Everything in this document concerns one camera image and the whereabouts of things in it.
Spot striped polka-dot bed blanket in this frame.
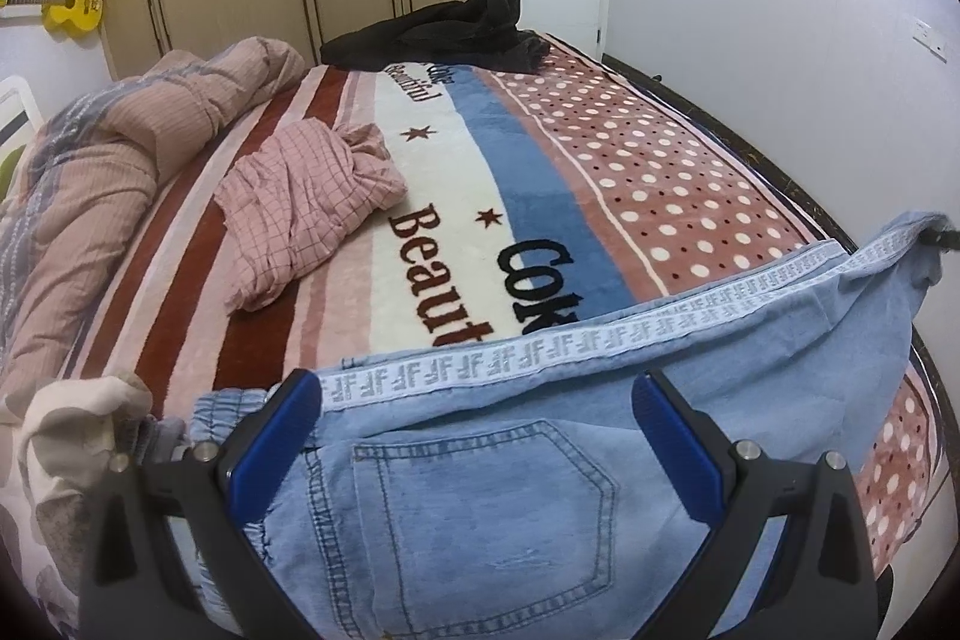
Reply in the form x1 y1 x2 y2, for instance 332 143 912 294
0 29 944 640

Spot pink checked garment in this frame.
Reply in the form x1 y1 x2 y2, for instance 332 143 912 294
213 117 407 312

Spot white wall switch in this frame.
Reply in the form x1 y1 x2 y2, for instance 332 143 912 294
911 19 947 62

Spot pink striped quilt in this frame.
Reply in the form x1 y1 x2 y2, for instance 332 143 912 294
2 37 308 395

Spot light blue denim pants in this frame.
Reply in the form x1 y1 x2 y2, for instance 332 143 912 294
245 213 949 638

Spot black garment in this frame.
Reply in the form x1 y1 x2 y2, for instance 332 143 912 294
319 0 551 74

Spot dark bed frame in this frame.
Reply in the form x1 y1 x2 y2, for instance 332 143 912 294
545 34 958 479

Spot white headboard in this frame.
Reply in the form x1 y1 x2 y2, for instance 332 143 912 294
0 74 44 161

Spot yellow guitar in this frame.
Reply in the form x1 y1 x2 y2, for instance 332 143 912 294
0 0 104 39

